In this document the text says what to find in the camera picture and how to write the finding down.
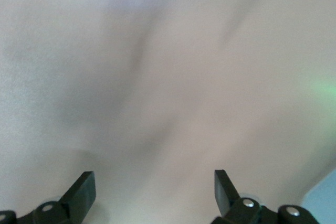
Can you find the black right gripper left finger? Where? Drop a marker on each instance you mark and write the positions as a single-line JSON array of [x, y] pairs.
[[78, 195]]

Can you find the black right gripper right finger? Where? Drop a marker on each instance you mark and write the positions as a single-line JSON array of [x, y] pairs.
[[223, 192]]

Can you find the brown table mat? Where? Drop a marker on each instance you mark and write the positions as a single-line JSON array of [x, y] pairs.
[[168, 77]]

